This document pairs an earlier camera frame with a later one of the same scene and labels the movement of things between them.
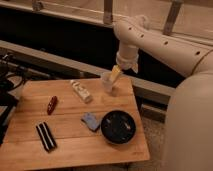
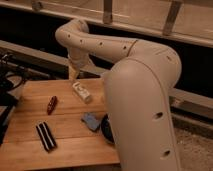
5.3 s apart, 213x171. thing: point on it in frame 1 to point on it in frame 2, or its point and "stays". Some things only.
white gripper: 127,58 to 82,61
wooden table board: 74,122 stays
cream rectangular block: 85,94 stays
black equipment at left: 13,75 stays
